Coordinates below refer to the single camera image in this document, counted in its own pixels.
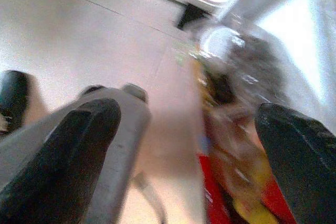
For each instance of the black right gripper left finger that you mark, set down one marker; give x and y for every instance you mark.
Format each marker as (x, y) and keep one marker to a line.
(60, 166)

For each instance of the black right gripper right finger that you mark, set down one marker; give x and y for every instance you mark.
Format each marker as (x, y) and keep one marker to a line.
(307, 171)

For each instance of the red yellow clear food packet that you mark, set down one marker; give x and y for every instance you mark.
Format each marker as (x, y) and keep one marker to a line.
(231, 134)

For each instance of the black fridge foot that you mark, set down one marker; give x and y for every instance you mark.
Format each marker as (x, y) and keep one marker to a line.
(193, 15)

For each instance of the black robot leg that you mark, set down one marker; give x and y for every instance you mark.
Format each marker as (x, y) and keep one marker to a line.
(11, 95)

